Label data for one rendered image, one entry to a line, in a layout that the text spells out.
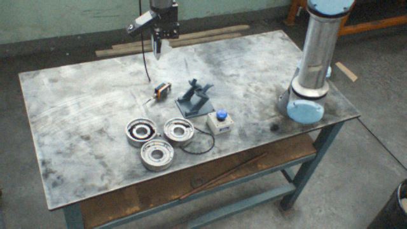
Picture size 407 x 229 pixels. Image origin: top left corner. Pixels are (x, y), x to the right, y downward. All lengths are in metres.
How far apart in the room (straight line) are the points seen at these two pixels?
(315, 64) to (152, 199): 0.76
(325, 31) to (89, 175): 0.81
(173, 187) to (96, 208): 0.29
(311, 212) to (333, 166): 0.39
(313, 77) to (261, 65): 0.51
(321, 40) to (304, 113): 0.27
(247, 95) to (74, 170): 0.71
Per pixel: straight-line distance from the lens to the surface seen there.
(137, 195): 1.47
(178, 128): 1.32
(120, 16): 2.92
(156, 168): 1.20
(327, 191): 2.39
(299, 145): 1.76
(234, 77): 1.59
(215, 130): 1.33
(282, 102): 1.49
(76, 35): 2.93
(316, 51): 1.16
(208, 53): 1.69
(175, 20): 1.27
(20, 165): 2.31
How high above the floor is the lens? 1.82
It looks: 46 degrees down
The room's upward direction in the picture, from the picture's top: 12 degrees clockwise
